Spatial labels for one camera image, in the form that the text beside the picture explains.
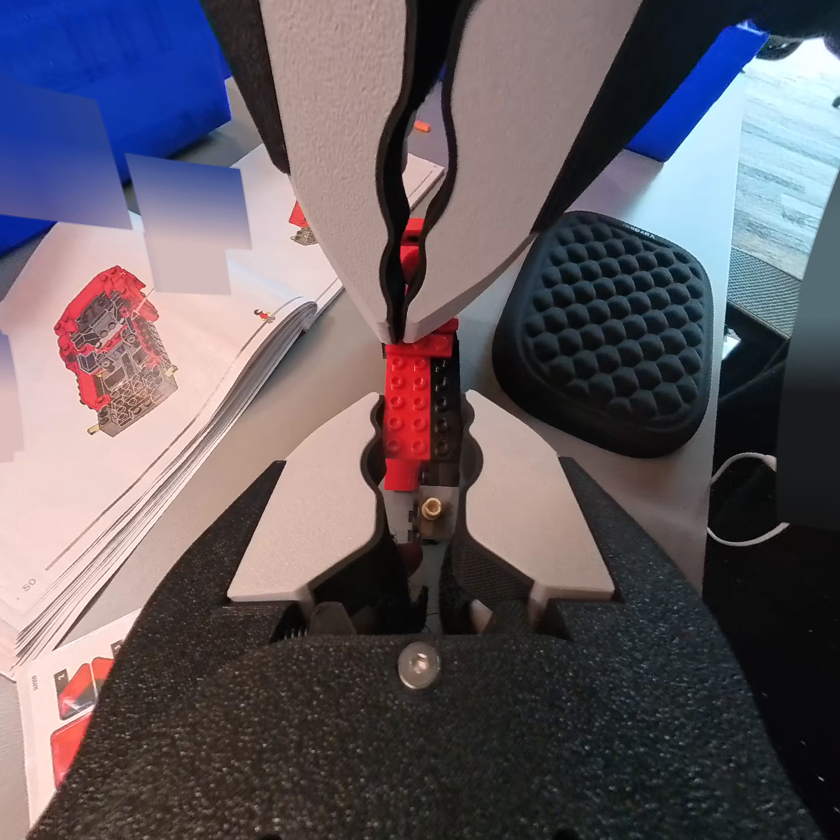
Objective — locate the black mesh mat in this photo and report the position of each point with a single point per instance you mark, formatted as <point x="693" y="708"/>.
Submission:
<point x="761" y="289"/>

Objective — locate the open instruction booklet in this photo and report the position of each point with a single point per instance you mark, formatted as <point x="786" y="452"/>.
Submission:
<point x="216" y="367"/>

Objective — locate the black honeycomb wrist rest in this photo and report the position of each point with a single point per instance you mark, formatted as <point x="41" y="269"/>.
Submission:
<point x="604" y="341"/>

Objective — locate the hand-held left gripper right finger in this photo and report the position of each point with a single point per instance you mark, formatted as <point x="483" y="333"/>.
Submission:
<point x="535" y="518"/>

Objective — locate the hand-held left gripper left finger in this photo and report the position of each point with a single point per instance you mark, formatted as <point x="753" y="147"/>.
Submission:
<point x="308" y="518"/>

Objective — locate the black dotted cloth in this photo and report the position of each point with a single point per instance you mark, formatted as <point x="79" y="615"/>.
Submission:
<point x="774" y="656"/>

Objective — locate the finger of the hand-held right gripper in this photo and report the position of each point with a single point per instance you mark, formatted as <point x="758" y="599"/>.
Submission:
<point x="334" y="131"/>
<point x="512" y="131"/>

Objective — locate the blue plastic bin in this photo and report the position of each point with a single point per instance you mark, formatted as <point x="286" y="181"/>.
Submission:
<point x="98" y="46"/>
<point x="689" y="105"/>

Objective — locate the red and black brick model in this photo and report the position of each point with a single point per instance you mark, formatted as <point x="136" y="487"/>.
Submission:
<point x="407" y="407"/>

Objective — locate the red sticker sheet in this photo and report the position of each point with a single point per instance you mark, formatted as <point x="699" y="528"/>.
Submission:
<point x="72" y="689"/>

